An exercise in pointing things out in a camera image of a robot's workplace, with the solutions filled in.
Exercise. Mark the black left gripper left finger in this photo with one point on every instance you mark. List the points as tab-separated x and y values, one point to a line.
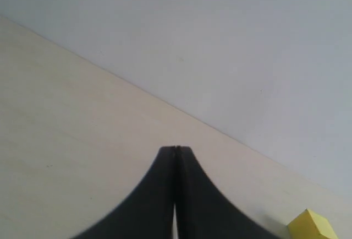
147	212

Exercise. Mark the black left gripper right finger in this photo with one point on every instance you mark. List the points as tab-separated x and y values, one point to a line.
202	211

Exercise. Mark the yellow foam cube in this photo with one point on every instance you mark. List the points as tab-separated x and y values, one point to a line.
310	225

